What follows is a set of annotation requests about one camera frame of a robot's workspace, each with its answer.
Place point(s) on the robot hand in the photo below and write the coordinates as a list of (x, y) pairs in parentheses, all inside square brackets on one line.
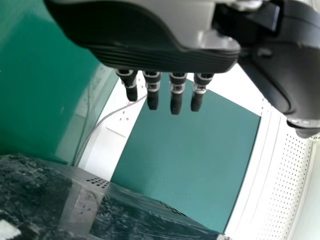
[(160, 32)]

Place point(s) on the white socket strip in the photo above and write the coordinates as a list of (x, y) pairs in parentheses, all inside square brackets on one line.
[(122, 118)]

